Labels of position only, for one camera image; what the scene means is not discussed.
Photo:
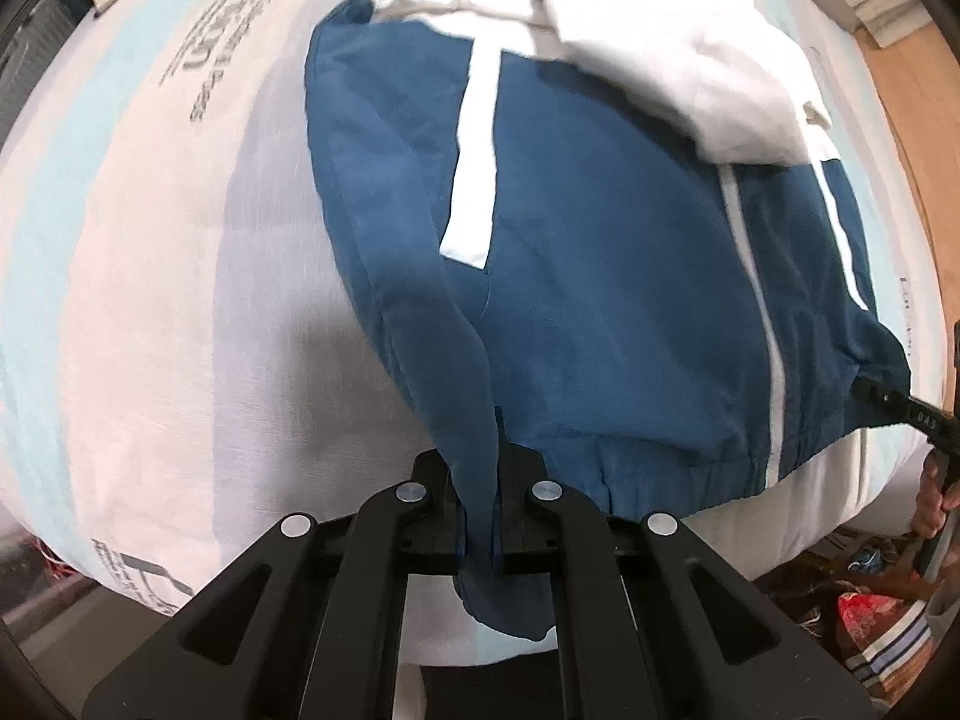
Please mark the striped cloth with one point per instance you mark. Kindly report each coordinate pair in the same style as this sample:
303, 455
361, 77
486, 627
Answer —
892, 649

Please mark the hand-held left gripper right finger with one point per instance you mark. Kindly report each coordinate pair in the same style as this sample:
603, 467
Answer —
526, 511

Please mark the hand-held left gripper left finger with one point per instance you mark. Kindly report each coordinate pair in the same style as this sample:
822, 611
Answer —
431, 511

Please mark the silver suitcase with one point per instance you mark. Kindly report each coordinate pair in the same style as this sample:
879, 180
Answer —
30, 60

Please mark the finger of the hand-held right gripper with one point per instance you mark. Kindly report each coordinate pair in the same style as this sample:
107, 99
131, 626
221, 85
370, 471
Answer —
911, 412

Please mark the person's right hand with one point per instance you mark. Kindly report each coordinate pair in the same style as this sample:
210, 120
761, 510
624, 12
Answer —
930, 506

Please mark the striped bed mattress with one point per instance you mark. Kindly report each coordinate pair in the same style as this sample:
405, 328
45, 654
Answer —
150, 300

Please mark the blue and white hooded jacket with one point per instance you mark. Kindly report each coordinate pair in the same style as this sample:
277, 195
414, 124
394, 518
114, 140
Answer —
585, 300

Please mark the wooden headboard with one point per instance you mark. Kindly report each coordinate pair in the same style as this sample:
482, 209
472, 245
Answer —
919, 135

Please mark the red cloth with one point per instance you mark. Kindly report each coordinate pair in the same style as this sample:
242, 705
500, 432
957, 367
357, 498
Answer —
862, 619

